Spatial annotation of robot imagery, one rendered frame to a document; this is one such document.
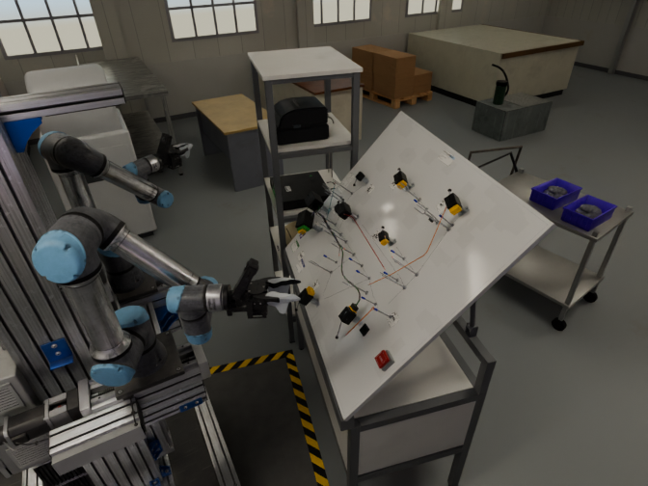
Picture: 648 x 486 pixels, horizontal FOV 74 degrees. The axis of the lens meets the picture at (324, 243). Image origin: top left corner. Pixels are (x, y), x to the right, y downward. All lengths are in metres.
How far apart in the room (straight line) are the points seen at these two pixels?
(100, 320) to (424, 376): 1.32
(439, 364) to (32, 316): 1.58
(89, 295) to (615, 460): 2.74
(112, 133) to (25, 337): 2.70
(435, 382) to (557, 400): 1.33
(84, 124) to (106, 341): 3.03
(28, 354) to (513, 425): 2.48
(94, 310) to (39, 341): 0.46
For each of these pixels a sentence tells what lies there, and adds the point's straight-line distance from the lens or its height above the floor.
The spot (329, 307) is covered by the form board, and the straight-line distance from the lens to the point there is 2.02.
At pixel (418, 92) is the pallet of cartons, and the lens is 8.24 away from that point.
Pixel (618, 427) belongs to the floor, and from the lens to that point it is 3.23.
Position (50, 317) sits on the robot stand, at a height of 1.37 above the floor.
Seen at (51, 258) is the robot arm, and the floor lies 1.76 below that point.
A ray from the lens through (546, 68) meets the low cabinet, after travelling 8.79.
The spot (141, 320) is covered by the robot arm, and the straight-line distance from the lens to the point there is 1.51.
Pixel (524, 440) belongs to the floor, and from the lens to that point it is 2.94.
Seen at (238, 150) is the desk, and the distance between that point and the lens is 4.99.
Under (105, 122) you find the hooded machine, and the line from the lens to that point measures 4.22.
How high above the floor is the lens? 2.35
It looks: 35 degrees down
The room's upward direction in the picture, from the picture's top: 2 degrees counter-clockwise
